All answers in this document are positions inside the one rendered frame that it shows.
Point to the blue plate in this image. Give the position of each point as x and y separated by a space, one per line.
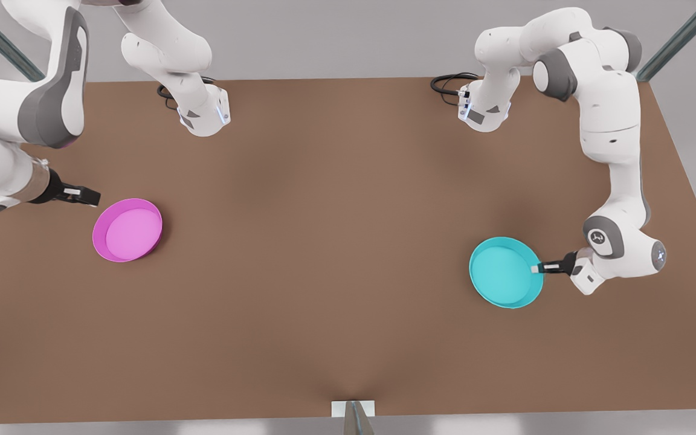
505 272

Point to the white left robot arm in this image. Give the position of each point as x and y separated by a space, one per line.
608 90

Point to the pink plate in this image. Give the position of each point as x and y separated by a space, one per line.
127 230

